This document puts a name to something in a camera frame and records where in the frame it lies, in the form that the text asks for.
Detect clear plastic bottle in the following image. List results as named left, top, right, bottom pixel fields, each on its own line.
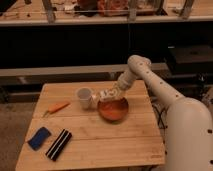
left=92, top=88, right=121, bottom=102

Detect translucent plastic cup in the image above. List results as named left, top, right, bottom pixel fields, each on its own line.
left=76, top=87, right=92, bottom=109

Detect black box on right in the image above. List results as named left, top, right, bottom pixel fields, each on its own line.
left=165, top=45, right=213, bottom=74

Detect black white striped block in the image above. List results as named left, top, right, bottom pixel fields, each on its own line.
left=45, top=129, right=72, bottom=161

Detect long metal shelf rail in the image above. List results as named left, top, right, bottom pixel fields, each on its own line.
left=0, top=63, right=170, bottom=78

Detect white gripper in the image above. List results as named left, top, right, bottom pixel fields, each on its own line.
left=117, top=72, right=134, bottom=91

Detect black cables on floor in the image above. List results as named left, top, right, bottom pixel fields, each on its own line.
left=151, top=98, right=170, bottom=134

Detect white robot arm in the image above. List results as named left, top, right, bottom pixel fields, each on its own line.
left=118, top=55, right=213, bottom=171

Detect wooden table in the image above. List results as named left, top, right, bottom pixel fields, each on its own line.
left=15, top=80, right=165, bottom=171

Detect orange ceramic bowl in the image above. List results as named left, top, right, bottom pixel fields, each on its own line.
left=97, top=98, right=129, bottom=122

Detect blue sponge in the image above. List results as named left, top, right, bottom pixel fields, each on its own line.
left=27, top=127, right=51, bottom=150

